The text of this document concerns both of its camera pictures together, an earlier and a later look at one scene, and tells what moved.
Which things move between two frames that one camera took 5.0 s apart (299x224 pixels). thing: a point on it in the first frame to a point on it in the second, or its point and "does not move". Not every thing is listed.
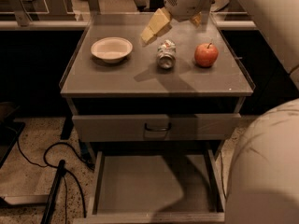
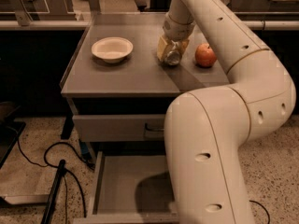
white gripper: x=183 y=6 to x=177 y=29
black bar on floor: x=49 y=213 does not move
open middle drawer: x=155 y=186 does not move
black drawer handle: x=158 y=128 does not move
